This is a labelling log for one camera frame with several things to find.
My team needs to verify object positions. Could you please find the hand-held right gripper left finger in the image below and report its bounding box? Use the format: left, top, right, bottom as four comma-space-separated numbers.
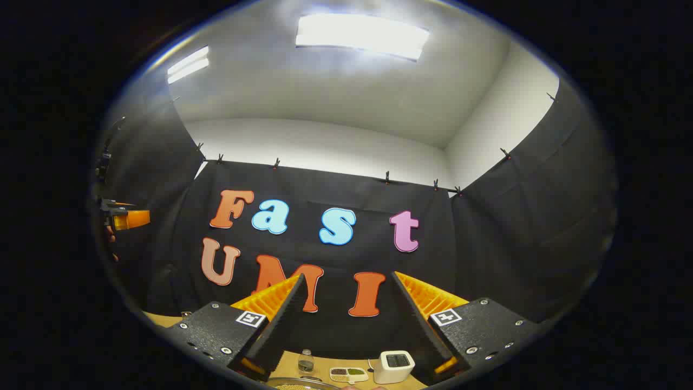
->
162, 274, 309, 382

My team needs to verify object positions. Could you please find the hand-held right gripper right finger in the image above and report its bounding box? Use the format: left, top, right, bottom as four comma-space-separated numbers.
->
391, 271, 542, 385

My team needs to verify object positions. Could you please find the small ceiling light panel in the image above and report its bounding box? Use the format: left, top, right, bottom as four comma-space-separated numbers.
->
166, 46, 210, 85

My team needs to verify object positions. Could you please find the white toaster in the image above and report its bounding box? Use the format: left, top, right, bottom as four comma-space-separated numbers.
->
374, 350, 416, 385

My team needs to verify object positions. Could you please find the white divided tray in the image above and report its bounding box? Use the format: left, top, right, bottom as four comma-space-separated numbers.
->
329, 367, 370, 384

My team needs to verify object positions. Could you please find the large ceiling light panel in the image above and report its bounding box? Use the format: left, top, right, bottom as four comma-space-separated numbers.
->
295, 12, 431, 61

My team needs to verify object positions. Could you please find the steel pot with black handles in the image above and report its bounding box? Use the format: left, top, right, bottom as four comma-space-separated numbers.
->
265, 376, 342, 390

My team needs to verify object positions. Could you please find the row of black clips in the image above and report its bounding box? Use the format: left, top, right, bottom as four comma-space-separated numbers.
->
171, 92, 558, 198

